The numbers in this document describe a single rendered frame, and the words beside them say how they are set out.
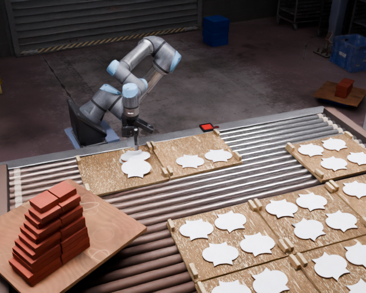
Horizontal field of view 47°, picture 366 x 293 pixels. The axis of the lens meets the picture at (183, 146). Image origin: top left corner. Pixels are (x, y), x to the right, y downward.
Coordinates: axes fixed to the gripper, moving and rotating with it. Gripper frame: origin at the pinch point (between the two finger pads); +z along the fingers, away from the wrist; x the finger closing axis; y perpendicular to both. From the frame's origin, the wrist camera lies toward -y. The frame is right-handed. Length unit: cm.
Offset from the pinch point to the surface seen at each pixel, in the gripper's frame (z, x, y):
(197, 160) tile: 6.5, 1.4, -31.6
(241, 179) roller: 9, 15, -54
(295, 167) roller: 9, 4, -84
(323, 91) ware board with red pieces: 85, -268, -194
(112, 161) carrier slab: 7.6, 1.6, 13.2
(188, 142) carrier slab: 7.2, -18.5, -27.4
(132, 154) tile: 4.2, 0.0, 3.0
